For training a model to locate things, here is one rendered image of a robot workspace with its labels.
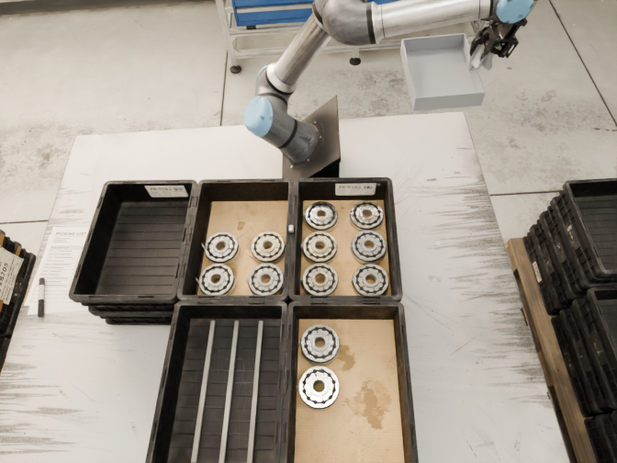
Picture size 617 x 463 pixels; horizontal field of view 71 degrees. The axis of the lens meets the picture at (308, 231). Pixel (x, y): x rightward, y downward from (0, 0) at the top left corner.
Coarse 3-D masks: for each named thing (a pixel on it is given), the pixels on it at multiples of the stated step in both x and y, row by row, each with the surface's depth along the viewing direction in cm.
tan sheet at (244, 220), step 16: (224, 208) 140; (240, 208) 140; (256, 208) 140; (272, 208) 139; (208, 224) 137; (224, 224) 137; (240, 224) 137; (256, 224) 137; (272, 224) 136; (240, 240) 134; (240, 256) 131; (240, 272) 128; (240, 288) 126
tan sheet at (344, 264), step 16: (304, 208) 139; (336, 208) 138; (384, 208) 137; (304, 224) 136; (384, 224) 134; (304, 240) 133; (336, 240) 132; (352, 240) 132; (336, 256) 129; (352, 256) 129; (304, 272) 127; (336, 272) 127; (352, 272) 127; (352, 288) 124
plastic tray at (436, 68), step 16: (400, 48) 141; (416, 48) 141; (432, 48) 141; (448, 48) 141; (464, 48) 138; (416, 64) 138; (432, 64) 137; (448, 64) 137; (464, 64) 136; (416, 80) 134; (432, 80) 134; (448, 80) 133; (464, 80) 133; (480, 80) 126; (416, 96) 125; (432, 96) 124; (448, 96) 124; (464, 96) 125; (480, 96) 125
